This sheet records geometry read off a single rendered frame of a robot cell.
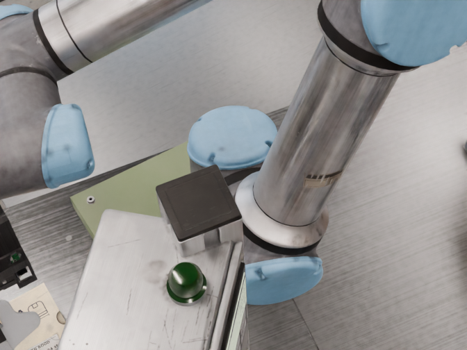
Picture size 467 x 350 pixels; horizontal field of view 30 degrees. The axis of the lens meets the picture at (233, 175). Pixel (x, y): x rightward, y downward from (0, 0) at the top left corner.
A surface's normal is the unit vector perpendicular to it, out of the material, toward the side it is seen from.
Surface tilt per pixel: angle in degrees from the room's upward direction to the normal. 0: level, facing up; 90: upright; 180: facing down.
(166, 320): 0
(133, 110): 0
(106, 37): 82
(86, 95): 0
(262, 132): 12
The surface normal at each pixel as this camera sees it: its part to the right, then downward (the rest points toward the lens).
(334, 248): -0.04, -0.54
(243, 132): -0.04, -0.70
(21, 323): 0.44, 0.29
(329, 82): -0.69, 0.39
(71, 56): 0.24, 0.72
